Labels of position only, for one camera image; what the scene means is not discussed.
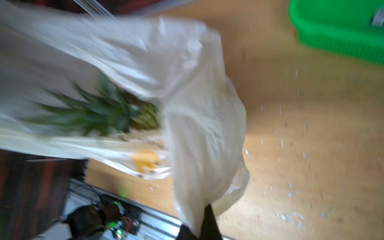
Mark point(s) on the yellow pineapple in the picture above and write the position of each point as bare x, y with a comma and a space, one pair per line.
113, 111

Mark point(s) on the green plastic basket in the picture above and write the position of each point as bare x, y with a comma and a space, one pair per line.
350, 28

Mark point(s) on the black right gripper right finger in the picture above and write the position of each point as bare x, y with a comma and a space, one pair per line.
210, 230

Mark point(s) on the white plastic bag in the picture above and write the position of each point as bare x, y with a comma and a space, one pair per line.
147, 96

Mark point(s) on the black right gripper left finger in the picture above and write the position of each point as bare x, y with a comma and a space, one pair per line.
186, 234

